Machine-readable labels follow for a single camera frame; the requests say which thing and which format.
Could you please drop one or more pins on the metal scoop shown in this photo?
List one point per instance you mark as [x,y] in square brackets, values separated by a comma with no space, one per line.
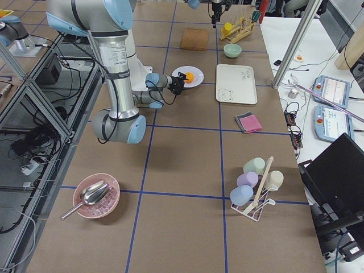
[89,196]

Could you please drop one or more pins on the wooden peg rack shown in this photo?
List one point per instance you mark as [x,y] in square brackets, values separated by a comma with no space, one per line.
[242,27]

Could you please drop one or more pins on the wooden cutting board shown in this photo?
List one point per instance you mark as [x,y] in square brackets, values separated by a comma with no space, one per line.
[194,39]

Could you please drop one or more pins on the white round plate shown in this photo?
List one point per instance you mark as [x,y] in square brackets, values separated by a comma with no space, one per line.
[198,75]

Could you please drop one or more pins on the pink bowl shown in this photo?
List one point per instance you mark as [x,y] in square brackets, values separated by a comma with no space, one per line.
[103,202]

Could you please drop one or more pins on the teach pendant tablet near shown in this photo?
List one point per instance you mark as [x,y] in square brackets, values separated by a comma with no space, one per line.
[331,123]

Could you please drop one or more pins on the fried egg toy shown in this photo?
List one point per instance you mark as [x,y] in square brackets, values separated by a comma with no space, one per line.
[298,59]

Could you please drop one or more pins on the yellow cup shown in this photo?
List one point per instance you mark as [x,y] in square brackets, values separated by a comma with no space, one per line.
[226,29]

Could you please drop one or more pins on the orange fruit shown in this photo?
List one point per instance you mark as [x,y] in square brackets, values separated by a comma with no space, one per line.
[189,77]

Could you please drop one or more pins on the red cylinder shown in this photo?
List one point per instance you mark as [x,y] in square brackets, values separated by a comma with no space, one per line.
[263,7]

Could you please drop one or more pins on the white bear tray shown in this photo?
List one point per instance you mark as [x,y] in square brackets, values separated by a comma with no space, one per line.
[235,84]

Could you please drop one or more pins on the blue cup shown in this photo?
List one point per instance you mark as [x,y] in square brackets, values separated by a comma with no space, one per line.
[241,195]

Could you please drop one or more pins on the grey cloth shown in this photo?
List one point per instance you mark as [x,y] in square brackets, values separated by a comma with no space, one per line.
[238,117]

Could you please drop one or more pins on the long rod tool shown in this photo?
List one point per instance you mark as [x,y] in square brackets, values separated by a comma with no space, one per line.
[320,99]

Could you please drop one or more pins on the green bowl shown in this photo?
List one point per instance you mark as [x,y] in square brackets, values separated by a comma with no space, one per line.
[232,50]

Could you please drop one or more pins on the pink cloth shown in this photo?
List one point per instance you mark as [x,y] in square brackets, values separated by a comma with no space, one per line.
[250,124]

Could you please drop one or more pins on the black laptop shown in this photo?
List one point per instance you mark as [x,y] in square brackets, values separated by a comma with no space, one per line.
[335,177]

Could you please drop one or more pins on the mint green cup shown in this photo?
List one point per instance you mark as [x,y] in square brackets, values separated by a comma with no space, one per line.
[256,165]

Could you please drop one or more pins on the white wire cup rack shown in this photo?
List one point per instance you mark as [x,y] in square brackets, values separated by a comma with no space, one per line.
[253,208]

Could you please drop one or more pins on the aluminium frame post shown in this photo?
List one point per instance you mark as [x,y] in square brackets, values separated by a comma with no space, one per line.
[310,11]

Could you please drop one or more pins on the lavender cup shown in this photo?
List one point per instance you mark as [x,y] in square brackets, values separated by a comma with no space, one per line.
[249,178]

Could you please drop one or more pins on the teach pendant tablet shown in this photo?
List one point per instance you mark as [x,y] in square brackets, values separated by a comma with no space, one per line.
[334,90]
[331,123]

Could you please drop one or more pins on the teach pendant tablet far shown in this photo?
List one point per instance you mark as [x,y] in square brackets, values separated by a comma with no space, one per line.
[334,90]

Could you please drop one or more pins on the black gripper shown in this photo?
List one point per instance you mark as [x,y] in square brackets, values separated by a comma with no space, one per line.
[215,7]
[174,83]

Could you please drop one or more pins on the dark green cup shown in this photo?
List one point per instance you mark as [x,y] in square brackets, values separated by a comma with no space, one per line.
[255,16]

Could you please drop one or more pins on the beige cup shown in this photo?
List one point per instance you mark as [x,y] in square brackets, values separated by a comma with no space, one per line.
[275,178]

